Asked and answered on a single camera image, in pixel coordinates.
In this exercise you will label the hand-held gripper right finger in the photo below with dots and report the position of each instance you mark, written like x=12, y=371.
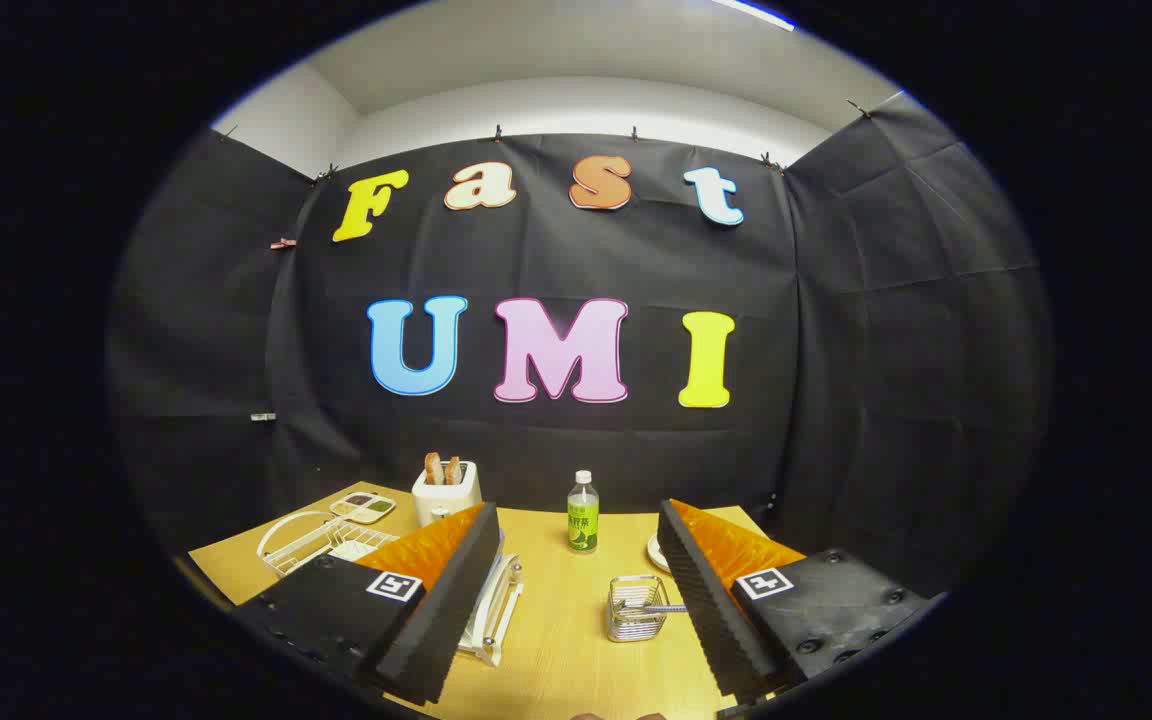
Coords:
x=706, y=600

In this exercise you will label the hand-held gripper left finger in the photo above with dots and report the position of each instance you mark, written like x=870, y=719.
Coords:
x=456, y=600

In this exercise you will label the white plate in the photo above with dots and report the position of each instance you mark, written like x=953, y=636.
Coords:
x=656, y=552

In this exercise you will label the white toaster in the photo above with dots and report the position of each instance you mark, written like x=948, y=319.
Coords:
x=441, y=505

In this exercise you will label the toast slice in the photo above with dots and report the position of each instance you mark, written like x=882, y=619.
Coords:
x=433, y=470
x=453, y=472

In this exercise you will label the white divided sauce tray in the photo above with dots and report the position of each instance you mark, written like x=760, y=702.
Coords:
x=363, y=507

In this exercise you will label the green label drink bottle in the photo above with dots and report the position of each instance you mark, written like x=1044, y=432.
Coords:
x=583, y=525

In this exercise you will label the black backdrop cloth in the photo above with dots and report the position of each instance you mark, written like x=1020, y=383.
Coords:
x=556, y=260

